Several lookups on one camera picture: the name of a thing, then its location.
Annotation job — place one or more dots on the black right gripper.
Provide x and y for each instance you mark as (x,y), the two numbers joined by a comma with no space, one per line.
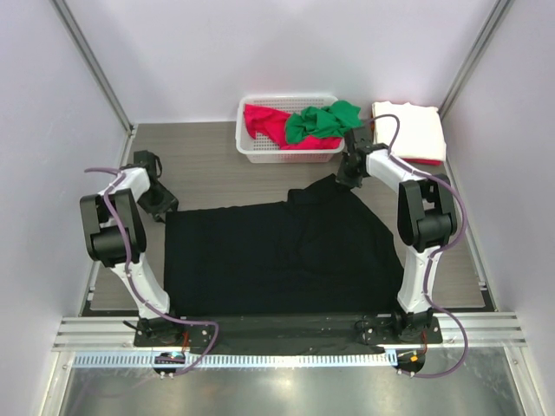
(342,178)

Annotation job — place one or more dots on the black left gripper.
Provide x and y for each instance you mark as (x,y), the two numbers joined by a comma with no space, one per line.
(169,202)

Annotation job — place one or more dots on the green t shirt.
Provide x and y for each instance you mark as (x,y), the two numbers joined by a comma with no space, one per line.
(328,121)

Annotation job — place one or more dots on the black t shirt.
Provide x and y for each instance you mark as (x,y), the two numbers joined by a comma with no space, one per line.
(322,250)

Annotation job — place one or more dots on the white perforated plastic basket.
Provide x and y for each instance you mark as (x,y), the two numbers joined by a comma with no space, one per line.
(262,150)

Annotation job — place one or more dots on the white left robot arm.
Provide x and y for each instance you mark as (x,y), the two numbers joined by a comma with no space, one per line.
(115,237)

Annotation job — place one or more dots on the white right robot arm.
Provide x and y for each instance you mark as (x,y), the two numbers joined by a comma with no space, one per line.
(426,220)

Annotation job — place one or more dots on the folded orange t shirt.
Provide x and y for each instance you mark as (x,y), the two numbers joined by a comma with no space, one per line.
(371,115)

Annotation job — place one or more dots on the folded white t shirt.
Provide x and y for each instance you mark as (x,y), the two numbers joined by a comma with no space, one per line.
(420,135)

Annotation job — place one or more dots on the pink t shirt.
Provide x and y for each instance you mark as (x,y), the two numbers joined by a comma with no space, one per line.
(270,123)

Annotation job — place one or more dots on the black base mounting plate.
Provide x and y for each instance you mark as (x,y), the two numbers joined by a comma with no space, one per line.
(287,335)

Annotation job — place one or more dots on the white slotted cable duct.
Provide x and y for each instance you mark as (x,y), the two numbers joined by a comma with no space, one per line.
(172,360)

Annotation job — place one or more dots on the aluminium front rail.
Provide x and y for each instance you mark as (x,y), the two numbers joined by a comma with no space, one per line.
(484,329)

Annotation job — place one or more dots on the left aluminium frame post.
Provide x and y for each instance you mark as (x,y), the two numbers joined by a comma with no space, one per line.
(88,55)

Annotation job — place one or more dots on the aluminium frame post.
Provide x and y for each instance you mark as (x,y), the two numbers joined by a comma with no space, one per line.
(88,55)
(481,42)

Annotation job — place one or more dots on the right aluminium frame post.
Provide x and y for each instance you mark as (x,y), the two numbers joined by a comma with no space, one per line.
(481,42)

